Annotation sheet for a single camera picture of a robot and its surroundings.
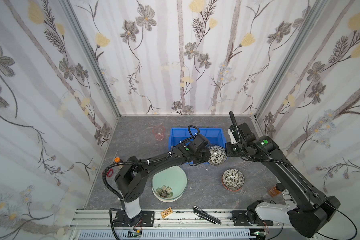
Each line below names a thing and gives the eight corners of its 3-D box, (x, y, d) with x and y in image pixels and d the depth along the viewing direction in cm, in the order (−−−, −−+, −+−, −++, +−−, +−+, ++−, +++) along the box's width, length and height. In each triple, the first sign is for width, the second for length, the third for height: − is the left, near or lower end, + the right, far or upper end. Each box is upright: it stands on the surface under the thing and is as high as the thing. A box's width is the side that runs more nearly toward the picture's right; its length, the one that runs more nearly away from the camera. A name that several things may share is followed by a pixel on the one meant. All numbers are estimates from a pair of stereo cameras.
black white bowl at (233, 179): (222, 191, 85) (225, 187, 79) (219, 174, 92) (222, 168, 85) (241, 191, 85) (246, 187, 79) (237, 174, 92) (241, 168, 85)
